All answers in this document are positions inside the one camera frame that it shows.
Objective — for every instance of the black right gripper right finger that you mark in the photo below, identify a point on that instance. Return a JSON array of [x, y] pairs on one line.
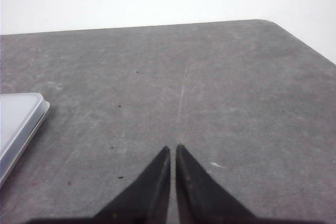
[[200, 198]]

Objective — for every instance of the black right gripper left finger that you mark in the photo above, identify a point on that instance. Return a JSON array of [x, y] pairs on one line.
[[146, 200]]

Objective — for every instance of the silver digital kitchen scale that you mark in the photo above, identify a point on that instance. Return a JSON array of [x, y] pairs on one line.
[[21, 116]]

